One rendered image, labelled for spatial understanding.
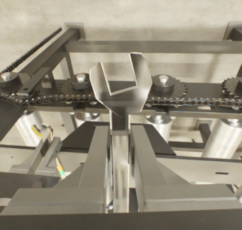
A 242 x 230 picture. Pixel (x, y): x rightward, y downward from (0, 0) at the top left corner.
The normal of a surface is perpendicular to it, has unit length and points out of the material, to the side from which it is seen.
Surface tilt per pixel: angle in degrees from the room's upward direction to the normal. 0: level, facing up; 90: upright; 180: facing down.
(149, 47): 0
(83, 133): 90
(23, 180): 90
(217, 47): 0
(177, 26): 0
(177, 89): 90
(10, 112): 90
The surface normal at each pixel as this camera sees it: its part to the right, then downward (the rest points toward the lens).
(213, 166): -0.10, 0.63
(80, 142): -0.04, -0.77
